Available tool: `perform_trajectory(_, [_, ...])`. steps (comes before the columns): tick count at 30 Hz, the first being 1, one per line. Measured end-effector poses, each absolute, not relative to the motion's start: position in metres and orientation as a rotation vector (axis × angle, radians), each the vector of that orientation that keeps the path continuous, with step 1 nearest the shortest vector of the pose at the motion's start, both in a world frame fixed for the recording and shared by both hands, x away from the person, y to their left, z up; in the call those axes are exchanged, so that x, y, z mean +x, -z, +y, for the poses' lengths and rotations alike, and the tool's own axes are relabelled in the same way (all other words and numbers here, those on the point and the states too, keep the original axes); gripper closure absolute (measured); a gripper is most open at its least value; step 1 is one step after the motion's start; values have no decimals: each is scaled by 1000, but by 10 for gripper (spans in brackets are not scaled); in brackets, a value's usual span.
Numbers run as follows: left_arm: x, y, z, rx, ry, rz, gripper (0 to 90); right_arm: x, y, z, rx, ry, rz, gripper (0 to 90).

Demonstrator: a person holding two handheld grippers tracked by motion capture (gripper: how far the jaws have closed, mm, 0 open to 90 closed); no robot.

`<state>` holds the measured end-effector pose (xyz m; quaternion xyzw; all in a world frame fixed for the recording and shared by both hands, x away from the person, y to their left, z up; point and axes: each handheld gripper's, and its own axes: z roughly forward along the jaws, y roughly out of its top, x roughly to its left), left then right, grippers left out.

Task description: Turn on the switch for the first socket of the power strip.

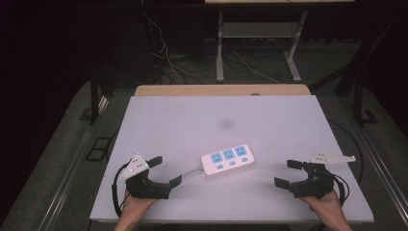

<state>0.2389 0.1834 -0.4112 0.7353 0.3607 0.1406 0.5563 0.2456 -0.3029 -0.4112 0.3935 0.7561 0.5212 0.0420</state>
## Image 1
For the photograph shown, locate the long white floor cable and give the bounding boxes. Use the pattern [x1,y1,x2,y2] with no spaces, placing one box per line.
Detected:
[141,12,188,85]

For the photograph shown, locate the grey metal desk frame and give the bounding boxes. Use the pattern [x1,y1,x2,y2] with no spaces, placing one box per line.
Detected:
[216,10,310,84]

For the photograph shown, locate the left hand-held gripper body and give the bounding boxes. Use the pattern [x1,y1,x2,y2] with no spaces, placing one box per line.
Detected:
[117,153,172,200]

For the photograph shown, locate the black upright stand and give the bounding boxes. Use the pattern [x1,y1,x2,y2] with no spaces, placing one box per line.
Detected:
[351,76,380,128]
[78,68,112,127]

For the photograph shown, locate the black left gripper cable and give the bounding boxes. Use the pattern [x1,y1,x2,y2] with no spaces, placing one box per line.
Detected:
[111,163,130,219]

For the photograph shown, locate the person's right hand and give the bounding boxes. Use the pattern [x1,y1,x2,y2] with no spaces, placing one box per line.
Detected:
[299,191,347,223]

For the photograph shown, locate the wooden table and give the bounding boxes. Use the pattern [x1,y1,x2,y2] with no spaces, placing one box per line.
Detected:
[133,84,312,97]

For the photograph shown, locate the white power strip blue sockets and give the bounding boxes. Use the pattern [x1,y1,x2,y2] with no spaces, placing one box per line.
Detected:
[200,144,256,177]

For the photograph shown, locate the black floor cable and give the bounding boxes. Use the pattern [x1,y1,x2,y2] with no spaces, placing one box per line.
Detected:
[329,119,366,185]

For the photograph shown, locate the short white floor cable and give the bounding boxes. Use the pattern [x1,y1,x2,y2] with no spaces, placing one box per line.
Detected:
[230,50,281,85]

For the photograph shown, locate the black slanted stand bar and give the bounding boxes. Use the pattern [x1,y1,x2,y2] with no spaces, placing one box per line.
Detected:
[308,12,406,98]

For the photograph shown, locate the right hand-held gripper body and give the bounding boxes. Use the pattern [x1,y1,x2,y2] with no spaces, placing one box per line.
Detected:
[290,150,357,199]

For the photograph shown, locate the metal floor rail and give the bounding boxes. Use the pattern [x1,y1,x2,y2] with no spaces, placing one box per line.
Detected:
[336,95,408,227]
[39,95,111,231]

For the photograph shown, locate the white power strip cable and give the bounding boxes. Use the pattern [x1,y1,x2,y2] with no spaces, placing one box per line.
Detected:
[180,166,206,181]

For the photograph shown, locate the black rectangular floor frame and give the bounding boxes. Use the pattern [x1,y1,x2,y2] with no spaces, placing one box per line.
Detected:
[85,136,113,163]

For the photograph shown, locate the person's left hand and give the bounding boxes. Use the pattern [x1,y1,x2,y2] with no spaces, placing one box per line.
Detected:
[119,191,158,223]

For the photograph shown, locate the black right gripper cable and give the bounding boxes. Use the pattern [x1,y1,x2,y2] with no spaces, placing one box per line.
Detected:
[332,173,351,207]

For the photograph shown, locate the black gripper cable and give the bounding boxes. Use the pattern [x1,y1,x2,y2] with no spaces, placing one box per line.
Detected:
[111,163,130,219]
[332,173,351,207]

